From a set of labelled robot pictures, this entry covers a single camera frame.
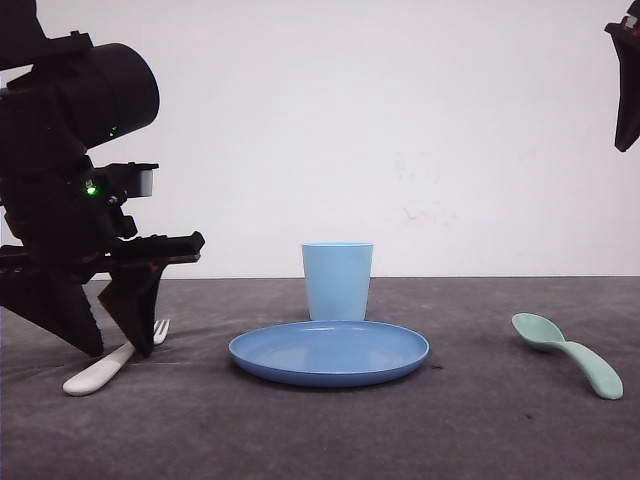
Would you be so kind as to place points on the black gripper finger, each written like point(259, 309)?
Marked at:
point(625, 37)

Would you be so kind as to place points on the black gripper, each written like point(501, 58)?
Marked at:
point(71, 224)

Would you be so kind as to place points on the white plastic fork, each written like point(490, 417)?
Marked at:
point(97, 375)

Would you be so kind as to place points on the light blue plastic cup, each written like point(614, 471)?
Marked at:
point(337, 278)

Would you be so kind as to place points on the mint green plastic spoon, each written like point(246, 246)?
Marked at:
point(543, 335)

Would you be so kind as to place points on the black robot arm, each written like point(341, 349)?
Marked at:
point(73, 96)

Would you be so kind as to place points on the grey table mat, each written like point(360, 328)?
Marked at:
point(485, 405)

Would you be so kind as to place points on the blue plastic plate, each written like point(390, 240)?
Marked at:
point(330, 354)

